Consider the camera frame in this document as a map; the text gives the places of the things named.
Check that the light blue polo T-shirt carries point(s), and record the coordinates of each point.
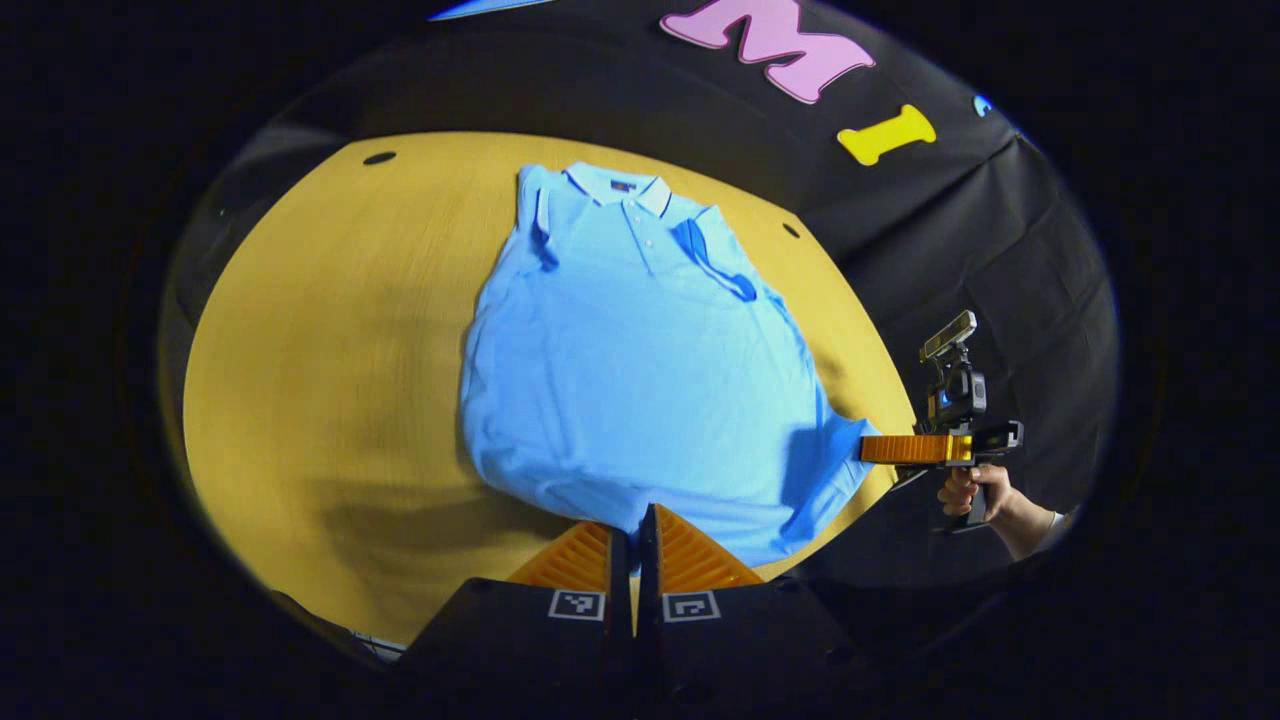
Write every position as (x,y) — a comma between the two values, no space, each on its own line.
(630,370)

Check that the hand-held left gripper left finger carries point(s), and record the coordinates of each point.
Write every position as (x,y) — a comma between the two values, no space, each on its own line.
(615,600)

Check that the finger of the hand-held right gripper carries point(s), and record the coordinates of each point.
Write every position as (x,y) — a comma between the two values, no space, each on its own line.
(915,449)

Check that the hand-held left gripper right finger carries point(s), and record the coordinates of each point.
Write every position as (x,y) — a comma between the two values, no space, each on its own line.
(648,600)

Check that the black backdrop cloth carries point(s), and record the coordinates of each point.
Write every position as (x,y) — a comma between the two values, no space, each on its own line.
(950,230)

